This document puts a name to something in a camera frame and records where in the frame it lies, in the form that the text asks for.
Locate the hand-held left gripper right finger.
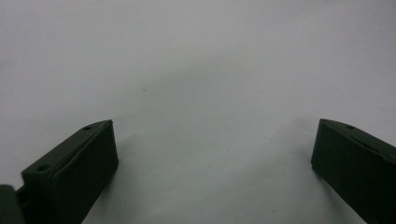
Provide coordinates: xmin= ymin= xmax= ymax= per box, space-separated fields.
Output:
xmin=310 ymin=118 xmax=396 ymax=224

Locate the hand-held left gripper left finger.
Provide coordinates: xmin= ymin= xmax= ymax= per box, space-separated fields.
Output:
xmin=21 ymin=119 xmax=120 ymax=224

